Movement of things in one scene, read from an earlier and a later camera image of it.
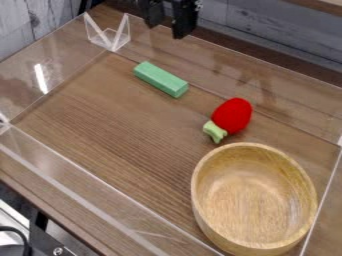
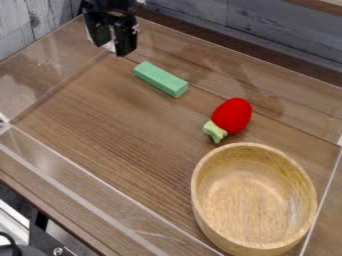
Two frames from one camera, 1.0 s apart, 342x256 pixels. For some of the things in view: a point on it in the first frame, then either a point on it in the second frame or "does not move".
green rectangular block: [162, 79] does not move
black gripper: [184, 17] -> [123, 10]
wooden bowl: [254, 199] does not move
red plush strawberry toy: [230, 117] does not move
